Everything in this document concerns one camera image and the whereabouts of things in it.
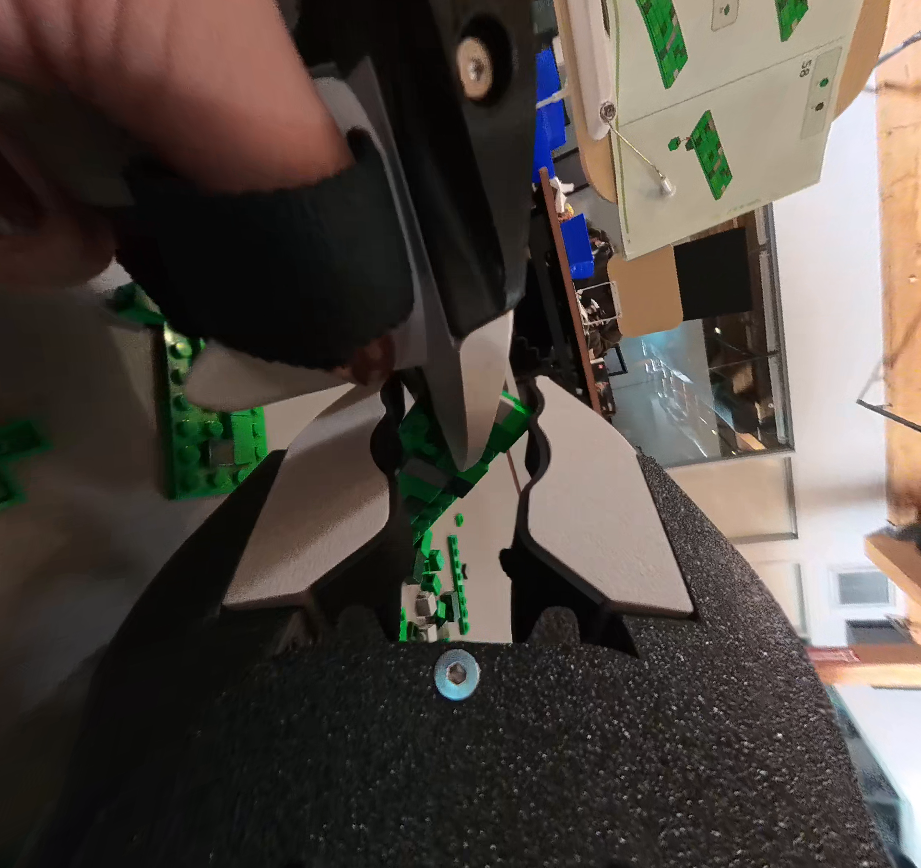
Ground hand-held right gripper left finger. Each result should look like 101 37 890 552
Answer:
223 379 418 610

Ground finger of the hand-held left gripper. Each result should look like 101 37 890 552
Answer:
430 309 516 472

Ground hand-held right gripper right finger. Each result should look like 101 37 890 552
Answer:
500 376 697 620

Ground green toy brick assembly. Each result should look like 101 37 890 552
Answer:
396 389 535 548

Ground grey desk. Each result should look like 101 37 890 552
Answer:
0 263 533 868

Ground person's left hand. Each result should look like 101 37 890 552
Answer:
0 0 398 385

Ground blue storage bin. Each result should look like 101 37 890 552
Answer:
560 214 594 279
536 48 569 181

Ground long green studded plate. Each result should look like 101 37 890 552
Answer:
448 533 470 631

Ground tan rounded board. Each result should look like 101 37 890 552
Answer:
608 244 685 338

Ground black panel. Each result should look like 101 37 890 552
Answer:
675 226 751 322

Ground scattered loose toy bricks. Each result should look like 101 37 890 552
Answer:
0 281 470 642

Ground green studded base plate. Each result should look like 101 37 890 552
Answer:
162 321 269 502

